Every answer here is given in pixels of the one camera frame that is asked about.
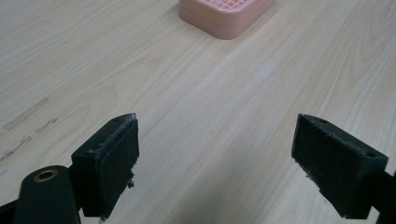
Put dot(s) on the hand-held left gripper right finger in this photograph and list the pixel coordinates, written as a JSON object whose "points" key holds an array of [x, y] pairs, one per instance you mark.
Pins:
{"points": [[336, 168]]}

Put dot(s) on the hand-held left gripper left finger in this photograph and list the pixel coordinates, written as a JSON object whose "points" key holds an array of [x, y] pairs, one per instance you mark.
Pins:
{"points": [[106, 168]]}

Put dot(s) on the pink plastic soap dish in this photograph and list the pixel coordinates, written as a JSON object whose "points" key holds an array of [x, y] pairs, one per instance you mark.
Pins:
{"points": [[225, 17]]}

